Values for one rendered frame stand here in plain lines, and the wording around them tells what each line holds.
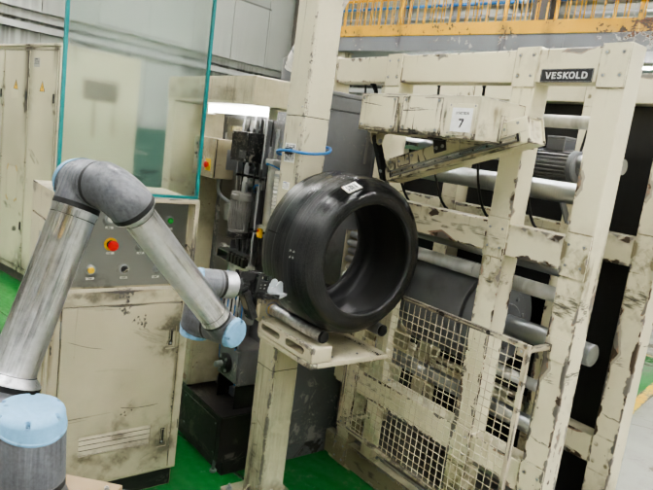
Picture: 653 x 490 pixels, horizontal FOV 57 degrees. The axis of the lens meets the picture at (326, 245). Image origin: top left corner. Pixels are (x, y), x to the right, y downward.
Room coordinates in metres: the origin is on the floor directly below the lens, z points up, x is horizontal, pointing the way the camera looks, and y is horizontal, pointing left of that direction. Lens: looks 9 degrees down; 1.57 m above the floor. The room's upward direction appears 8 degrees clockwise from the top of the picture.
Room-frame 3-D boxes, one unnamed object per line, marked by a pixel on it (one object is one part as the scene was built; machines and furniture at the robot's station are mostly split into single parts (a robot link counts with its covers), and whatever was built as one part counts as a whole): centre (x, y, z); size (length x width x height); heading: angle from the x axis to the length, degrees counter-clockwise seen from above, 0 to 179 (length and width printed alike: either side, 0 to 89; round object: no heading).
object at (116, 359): (2.44, 0.88, 0.63); 0.56 x 0.41 x 1.27; 128
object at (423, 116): (2.34, -0.35, 1.71); 0.61 x 0.25 x 0.15; 38
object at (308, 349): (2.17, 0.08, 0.83); 0.36 x 0.09 x 0.06; 38
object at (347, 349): (2.26, -0.03, 0.80); 0.37 x 0.36 x 0.02; 128
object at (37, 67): (5.62, 2.64, 1.05); 1.61 x 0.73 x 2.10; 50
